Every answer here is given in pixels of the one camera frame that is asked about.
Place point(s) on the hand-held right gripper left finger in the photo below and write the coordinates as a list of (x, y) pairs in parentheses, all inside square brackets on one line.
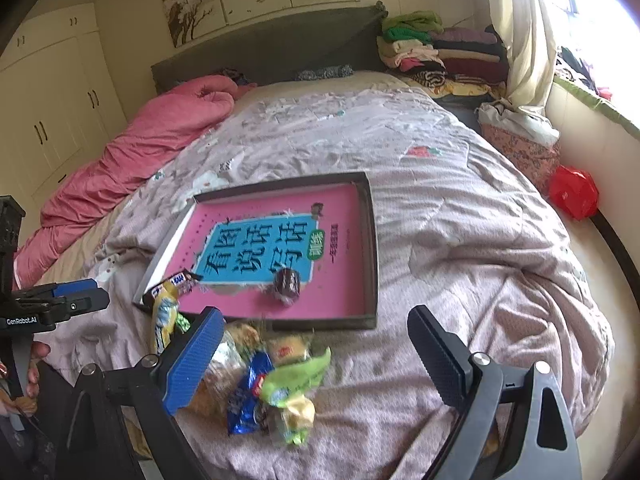
[(192, 360)]

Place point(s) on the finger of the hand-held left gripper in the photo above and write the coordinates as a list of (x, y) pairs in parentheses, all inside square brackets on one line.
[(75, 287), (85, 304)]

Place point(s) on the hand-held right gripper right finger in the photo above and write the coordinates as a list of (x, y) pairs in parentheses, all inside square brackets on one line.
[(437, 355)]

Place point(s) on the blue cookie packet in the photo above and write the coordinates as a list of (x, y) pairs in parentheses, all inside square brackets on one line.
[(245, 400)]

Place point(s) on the dark chocolate bar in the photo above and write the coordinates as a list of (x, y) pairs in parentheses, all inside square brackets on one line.
[(175, 282)]

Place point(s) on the green snack packet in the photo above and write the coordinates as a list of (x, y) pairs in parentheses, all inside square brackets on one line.
[(290, 380)]

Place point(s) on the round chocolate pie packet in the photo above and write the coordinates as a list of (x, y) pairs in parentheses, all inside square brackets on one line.
[(286, 284)]

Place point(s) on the person's left hand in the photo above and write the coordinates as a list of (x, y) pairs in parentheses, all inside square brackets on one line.
[(36, 370)]

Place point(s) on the beige bed sheet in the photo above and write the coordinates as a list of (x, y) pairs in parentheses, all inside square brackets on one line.
[(65, 260)]

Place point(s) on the clear rice cracker packet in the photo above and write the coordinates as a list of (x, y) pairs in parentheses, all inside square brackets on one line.
[(225, 365)]

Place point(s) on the yellow white snack packet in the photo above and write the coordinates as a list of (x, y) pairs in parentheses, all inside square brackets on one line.
[(165, 317)]

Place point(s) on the small cake packet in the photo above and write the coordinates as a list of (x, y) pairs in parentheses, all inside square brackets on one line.
[(285, 350)]

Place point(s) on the pink duvet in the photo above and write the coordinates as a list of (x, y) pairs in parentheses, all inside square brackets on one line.
[(125, 160)]

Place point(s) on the pink book with blue panel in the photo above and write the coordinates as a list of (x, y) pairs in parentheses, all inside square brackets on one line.
[(330, 240)]

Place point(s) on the cream wardrobe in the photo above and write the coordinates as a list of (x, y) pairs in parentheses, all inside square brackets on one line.
[(50, 110)]

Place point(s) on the red plastic bag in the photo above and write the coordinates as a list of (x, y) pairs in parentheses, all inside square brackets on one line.
[(572, 192)]

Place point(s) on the pink floral fabric bag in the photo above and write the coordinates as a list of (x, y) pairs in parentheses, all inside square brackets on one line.
[(525, 157)]

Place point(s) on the white cloth bundle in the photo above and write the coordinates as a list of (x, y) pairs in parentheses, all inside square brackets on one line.
[(515, 120)]

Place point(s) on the dark patterned pillow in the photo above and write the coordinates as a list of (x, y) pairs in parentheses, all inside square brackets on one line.
[(234, 76)]

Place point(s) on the green window sill mat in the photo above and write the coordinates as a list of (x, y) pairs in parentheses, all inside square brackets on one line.
[(610, 115)]

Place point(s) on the pile of folded clothes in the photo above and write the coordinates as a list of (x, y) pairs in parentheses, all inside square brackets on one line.
[(465, 60)]

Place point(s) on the dark floral pillow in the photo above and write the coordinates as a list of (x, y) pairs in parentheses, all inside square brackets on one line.
[(325, 72)]

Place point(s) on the grey headboard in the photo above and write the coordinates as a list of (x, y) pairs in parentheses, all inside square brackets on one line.
[(280, 45)]

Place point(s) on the clothes on window sill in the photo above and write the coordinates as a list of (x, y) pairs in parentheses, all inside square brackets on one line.
[(580, 70)]

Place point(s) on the cream curtain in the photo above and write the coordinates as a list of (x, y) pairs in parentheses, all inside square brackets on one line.
[(525, 35)]

